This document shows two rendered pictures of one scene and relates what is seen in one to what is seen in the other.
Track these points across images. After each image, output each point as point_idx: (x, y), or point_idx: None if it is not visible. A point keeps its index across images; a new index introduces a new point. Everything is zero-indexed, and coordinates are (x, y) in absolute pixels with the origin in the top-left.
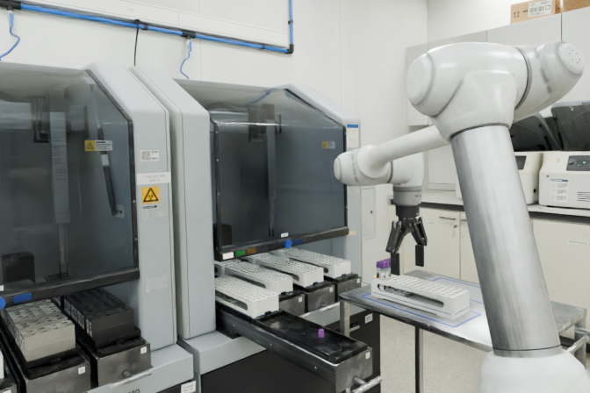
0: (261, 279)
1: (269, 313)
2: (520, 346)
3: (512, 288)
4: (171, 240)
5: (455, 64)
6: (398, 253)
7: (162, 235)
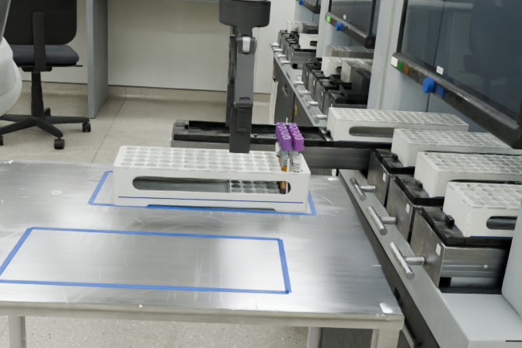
0: (419, 130)
1: (326, 133)
2: None
3: None
4: (388, 20)
5: None
6: (229, 84)
7: (386, 11)
